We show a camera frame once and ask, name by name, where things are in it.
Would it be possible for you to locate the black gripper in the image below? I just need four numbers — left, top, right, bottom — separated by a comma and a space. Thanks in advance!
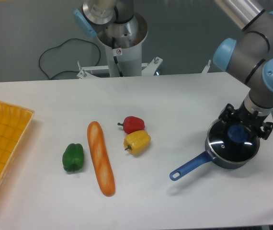
218, 103, 273, 140

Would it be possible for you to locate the glass lid blue knob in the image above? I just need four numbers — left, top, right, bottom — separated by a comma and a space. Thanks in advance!
207, 120, 260, 163

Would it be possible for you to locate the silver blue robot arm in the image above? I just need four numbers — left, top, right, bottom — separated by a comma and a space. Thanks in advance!
73, 0, 273, 139

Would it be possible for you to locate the yellow bell pepper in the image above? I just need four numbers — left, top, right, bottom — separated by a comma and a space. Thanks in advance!
124, 130, 151, 155

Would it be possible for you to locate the red bell pepper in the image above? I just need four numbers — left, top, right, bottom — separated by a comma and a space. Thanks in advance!
117, 116, 145, 134

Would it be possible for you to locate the orange baguette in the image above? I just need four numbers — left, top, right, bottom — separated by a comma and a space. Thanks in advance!
87, 121, 115, 197

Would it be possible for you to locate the green bell pepper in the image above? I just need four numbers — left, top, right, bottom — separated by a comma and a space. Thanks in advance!
62, 143, 84, 172

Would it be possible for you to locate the blue handled saucepan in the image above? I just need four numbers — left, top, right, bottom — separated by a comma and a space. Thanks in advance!
170, 138, 250, 181

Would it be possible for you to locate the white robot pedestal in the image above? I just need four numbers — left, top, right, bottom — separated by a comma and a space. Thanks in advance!
76, 14, 164, 79

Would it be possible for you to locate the black floor cable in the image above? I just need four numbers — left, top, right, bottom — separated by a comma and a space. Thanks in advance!
38, 38, 101, 80

